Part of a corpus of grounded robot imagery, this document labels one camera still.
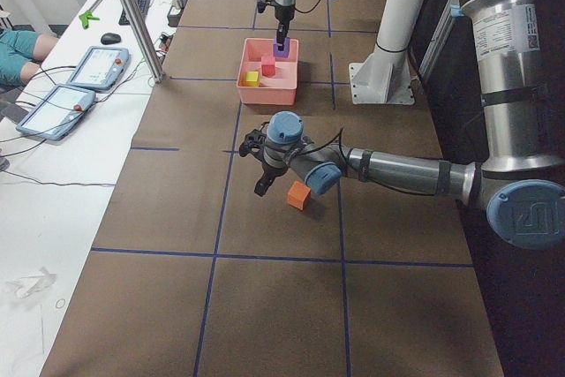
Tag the black computer mouse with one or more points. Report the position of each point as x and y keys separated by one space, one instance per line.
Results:
x=110 y=39

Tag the lower teach pendant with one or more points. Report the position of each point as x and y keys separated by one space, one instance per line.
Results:
x=57 y=113

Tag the brown paper table cover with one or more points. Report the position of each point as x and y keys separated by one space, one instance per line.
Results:
x=192 y=274

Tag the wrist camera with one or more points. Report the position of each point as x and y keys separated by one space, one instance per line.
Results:
x=252 y=144
x=263 y=4

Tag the green plastic clamp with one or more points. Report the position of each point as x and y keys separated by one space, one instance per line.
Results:
x=86 y=17

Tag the pink plastic bin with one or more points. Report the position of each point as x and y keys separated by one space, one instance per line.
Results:
x=278 y=90

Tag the grey power adapter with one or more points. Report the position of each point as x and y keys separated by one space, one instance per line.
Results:
x=174 y=15

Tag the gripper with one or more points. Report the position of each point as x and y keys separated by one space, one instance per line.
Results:
x=270 y=170
x=283 y=14

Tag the red foam block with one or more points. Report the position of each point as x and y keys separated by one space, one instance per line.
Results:
x=267 y=66

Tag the upper teach pendant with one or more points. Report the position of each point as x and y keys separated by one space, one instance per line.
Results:
x=100 y=68

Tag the crumpled clear plastic wrap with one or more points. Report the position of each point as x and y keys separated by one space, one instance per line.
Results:
x=28 y=286

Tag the teach pendant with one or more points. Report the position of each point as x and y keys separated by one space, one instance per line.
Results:
x=57 y=113
x=100 y=68

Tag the purple foam block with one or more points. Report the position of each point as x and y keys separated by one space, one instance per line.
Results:
x=281 y=50

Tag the aluminium frame post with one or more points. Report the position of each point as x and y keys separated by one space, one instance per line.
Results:
x=143 y=38

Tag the orange foam block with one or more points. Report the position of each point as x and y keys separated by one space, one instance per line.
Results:
x=298 y=195

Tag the seated person legs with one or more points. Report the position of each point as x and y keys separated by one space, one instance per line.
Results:
x=22 y=52

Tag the yellow foam block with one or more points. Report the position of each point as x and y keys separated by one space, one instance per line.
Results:
x=252 y=79

